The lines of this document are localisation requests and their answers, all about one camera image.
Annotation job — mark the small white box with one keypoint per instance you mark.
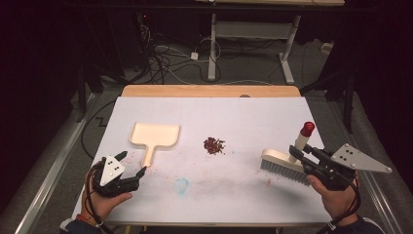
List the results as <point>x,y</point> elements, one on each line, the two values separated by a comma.
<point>326,48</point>

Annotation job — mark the white table cover sheet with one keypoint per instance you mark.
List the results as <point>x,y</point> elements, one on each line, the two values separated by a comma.
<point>227,120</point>

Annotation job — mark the white power adapter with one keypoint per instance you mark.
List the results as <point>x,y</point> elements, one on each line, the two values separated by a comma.
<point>194,56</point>

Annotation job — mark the pile of red-brown crumbs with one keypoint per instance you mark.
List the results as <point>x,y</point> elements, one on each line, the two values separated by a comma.
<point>213,145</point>

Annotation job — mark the red wristband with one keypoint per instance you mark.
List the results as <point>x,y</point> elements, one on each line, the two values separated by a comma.
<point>85,218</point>

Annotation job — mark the cream plastic dustpan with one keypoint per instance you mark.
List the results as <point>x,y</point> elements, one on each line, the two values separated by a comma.
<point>154,135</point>

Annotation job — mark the black metal stand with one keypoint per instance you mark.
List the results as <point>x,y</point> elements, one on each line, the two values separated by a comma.
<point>81,94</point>
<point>348,97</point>

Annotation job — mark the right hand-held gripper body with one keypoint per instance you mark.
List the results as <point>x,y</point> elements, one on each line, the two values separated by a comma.
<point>337,170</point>

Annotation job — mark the metal floor rail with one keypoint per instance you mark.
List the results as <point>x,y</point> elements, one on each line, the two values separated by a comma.
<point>48,175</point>
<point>380,201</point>

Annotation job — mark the person's right hand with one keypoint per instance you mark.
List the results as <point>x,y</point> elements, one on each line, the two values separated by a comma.
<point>334,200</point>

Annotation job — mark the white metal desk frame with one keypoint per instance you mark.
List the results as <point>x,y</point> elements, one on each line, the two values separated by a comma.
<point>253,31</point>

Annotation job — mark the person's left hand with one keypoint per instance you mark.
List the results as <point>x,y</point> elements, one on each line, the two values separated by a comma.
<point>105,201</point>

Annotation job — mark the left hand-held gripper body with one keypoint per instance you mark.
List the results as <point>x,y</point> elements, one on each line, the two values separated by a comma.
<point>110,172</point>

